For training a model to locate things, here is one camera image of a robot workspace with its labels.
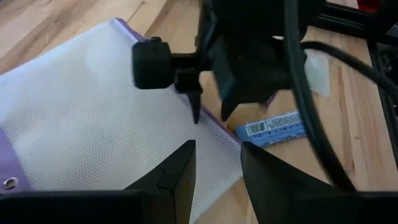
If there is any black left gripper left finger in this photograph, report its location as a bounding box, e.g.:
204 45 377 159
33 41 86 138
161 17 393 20
0 139 197 224

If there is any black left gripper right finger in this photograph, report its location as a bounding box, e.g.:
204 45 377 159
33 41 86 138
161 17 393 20
241 141 398 224

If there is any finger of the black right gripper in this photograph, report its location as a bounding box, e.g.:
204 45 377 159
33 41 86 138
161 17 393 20
186 90 203 124
220 92 241 122

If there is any blue tissue packet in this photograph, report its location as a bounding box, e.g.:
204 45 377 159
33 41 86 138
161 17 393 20
234 110 307 147

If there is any white mesh pouch purple trim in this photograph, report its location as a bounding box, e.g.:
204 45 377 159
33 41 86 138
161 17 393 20
0 17 243 224

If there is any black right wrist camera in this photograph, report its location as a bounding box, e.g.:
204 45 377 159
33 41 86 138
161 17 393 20
132 36 203 94

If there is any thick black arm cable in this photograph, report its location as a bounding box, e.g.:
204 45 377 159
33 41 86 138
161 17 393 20
282 0 357 192

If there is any black aluminium table frame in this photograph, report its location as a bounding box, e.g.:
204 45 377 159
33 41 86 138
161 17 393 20
312 0 398 170

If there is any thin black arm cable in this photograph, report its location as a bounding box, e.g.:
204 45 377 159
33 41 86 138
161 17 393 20
300 41 398 97

